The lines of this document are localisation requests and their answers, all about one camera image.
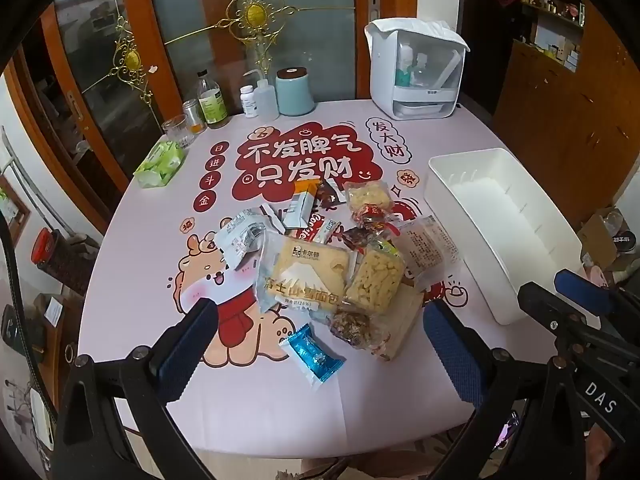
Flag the clear small bottle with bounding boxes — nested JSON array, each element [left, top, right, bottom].
[[412, 50, 432, 86]]

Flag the wooden framed glass door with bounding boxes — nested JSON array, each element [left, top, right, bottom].
[[0, 0, 416, 211]]

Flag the black cable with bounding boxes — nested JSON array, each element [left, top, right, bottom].
[[0, 210, 56, 411]]

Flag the red white cookie packet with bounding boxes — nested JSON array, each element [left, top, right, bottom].
[[295, 207, 346, 243]]

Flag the white squeeze bottle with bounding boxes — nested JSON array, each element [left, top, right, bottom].
[[243, 69, 280, 120]]

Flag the yellow bread packet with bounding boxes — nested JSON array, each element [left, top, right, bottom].
[[256, 230, 357, 323]]

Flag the teal canister brown lid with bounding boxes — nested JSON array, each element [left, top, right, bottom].
[[275, 66, 317, 117]]

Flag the red snack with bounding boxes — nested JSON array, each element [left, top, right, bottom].
[[352, 202, 406, 236]]

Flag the clear rice puff packet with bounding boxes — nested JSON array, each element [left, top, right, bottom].
[[345, 180, 396, 221], [345, 247, 407, 316]]

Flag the sliced toast packet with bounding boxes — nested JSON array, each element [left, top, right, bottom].
[[367, 282, 426, 361]]

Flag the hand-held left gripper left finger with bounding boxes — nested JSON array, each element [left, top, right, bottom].
[[52, 298, 221, 480]]

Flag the blue candy packet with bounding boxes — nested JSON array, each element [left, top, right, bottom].
[[280, 324, 347, 386]]

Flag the white teal tube bottle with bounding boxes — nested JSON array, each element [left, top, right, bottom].
[[395, 42, 413, 87]]

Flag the nut brittle packet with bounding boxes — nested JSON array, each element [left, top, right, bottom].
[[327, 310, 388, 356]]

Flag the wooden framed picture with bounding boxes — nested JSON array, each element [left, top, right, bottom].
[[0, 175, 31, 241]]

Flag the white cosmetic organizer box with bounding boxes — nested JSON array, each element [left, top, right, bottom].
[[364, 17, 471, 121]]

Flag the clear glass cup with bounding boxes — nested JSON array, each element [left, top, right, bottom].
[[161, 115, 196, 150]]

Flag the dark brown candy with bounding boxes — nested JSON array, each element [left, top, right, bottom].
[[317, 180, 346, 208]]

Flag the group of small cardboard boxes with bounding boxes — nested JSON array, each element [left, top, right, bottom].
[[530, 20, 586, 73]]

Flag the white plastic storage bin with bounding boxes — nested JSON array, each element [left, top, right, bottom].
[[424, 147, 586, 326]]

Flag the dark dried fruit packet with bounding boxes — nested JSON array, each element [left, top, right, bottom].
[[340, 227, 373, 256]]

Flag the white grey packet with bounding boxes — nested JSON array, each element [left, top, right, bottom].
[[215, 205, 286, 271]]

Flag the glass bottle green label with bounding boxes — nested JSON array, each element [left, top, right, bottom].
[[195, 70, 232, 130]]

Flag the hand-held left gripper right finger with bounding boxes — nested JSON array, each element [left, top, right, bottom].
[[422, 301, 597, 480]]

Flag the orange grey snack bar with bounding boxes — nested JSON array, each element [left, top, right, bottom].
[[284, 179, 323, 231]]

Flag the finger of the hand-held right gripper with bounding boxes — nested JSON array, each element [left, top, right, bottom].
[[516, 282, 608, 346], [554, 269, 640, 322]]

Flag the pink bread clear packet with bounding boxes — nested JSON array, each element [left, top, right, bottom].
[[397, 214, 461, 291]]

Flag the cardboard box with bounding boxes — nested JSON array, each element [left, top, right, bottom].
[[580, 207, 640, 271]]

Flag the wooden cabinet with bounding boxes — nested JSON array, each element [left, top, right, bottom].
[[492, 0, 640, 231]]

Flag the green tissue pack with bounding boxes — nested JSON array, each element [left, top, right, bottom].
[[132, 139, 187, 190]]

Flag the black round container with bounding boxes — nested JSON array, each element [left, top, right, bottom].
[[607, 232, 640, 261]]

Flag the red lidded jar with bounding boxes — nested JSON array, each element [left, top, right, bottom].
[[31, 227, 61, 266]]

